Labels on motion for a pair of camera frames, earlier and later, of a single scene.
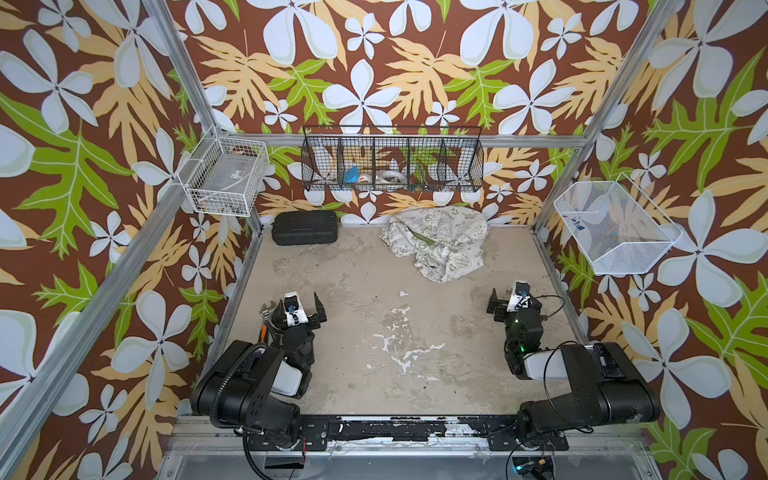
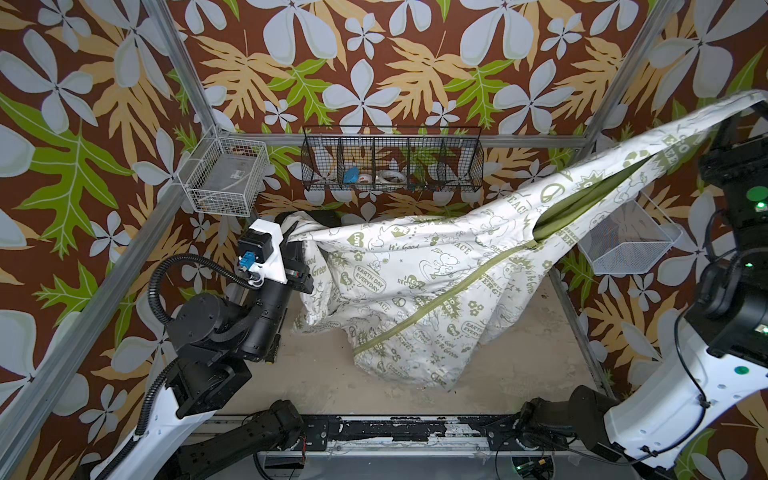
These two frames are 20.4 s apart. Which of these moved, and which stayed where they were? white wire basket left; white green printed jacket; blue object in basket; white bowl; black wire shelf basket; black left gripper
Moved: black left gripper; white green printed jacket
Stayed: black wire shelf basket; blue object in basket; white wire basket left; white bowl
